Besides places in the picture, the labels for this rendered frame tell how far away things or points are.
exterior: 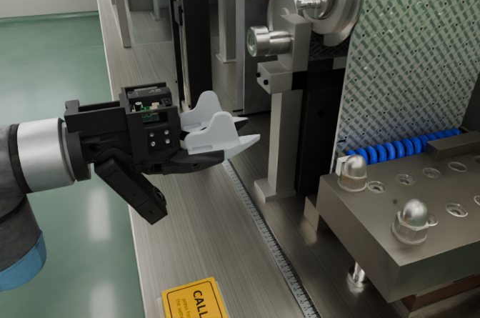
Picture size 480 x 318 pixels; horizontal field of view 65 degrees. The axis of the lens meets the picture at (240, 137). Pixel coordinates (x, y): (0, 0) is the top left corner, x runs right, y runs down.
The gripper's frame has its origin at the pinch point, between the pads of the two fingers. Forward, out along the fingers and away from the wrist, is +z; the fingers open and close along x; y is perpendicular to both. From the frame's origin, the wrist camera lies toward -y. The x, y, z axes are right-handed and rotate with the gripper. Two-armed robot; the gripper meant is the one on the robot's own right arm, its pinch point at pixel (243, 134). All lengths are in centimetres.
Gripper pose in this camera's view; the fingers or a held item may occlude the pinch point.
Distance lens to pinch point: 48.3
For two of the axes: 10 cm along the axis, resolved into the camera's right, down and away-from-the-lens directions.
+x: -3.3, -4.9, 8.0
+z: 9.4, -1.7, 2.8
